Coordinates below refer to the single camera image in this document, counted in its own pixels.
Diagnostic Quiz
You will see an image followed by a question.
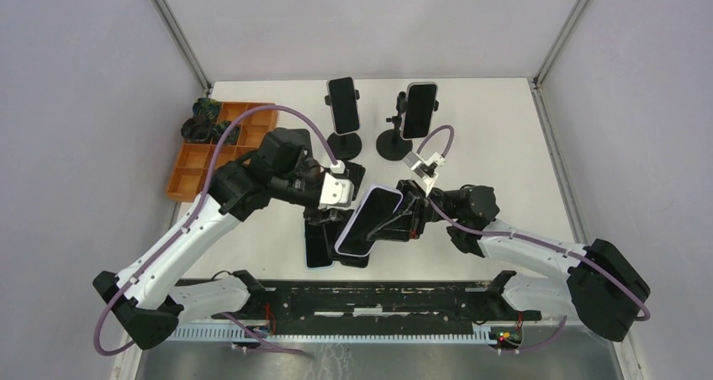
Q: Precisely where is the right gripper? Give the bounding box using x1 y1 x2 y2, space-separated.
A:
362 180 458 243

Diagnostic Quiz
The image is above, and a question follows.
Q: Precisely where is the blue case phone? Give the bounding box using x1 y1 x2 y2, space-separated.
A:
304 223 334 270

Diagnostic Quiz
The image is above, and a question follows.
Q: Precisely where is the black case phone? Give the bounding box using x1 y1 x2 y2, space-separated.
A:
324 222 369 268

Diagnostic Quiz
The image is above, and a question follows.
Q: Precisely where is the lavender case phone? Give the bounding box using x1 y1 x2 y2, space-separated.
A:
335 185 404 257

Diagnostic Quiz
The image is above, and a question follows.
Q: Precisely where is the black folding phone stand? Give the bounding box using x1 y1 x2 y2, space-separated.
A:
345 161 366 201

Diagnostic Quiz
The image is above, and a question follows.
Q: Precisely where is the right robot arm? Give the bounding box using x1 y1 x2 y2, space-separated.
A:
365 180 652 342

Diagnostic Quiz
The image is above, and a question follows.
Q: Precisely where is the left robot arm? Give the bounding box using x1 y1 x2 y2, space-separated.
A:
92 128 366 350

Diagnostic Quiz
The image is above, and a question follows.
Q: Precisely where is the black pole stand left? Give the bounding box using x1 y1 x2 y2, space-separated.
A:
325 90 362 161

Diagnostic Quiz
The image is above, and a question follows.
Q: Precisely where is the black pole stand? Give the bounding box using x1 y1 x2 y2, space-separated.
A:
325 90 362 161
376 92 413 161

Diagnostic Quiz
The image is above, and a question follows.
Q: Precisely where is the black pole stand right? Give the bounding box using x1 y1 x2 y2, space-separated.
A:
376 92 413 161

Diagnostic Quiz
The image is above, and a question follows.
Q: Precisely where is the white case phone rear left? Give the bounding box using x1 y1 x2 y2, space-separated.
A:
327 77 360 135

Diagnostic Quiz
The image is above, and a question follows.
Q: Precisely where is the white case phone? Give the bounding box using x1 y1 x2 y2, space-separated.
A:
401 82 438 140
327 77 360 135

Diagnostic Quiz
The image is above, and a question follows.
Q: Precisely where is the white case phone rear right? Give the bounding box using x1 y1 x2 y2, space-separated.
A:
401 82 438 140

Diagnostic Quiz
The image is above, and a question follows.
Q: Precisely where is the dark patterned scrunchie right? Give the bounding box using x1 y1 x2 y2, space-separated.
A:
211 120 240 145

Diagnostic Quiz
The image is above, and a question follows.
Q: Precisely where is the dark patterned scrunchie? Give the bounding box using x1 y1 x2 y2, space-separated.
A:
180 116 214 144
211 120 240 145
192 98 222 122

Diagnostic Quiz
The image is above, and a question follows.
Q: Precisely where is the orange compartment tray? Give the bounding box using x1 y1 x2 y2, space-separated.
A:
166 98 278 203

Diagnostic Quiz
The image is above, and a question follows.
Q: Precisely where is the dark patterned scrunchie left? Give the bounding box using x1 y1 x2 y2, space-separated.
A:
180 116 214 144

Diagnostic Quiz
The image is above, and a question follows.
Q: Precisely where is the dark patterned scrunchie top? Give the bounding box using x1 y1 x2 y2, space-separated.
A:
192 98 222 122

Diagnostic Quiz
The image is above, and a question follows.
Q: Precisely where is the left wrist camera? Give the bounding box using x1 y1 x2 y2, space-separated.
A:
319 161 355 209

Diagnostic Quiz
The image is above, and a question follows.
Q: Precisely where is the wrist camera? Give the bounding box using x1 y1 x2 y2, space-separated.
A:
319 161 355 209
403 151 445 196

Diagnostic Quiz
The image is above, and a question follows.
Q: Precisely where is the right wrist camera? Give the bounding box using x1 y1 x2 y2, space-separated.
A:
403 151 445 196

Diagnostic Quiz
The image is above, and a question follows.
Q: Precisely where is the black mounting base plate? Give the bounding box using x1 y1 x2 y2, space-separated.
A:
232 280 542 335

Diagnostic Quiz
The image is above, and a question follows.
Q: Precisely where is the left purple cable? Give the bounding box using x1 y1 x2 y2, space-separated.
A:
92 104 341 357

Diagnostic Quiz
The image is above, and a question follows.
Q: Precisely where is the purple cable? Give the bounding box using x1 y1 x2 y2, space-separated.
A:
92 104 341 357
416 124 652 355

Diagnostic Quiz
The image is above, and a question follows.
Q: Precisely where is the white cable duct strip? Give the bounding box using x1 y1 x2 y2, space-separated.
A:
167 323 496 346

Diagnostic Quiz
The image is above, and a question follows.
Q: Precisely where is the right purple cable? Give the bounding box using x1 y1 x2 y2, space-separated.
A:
416 124 652 355

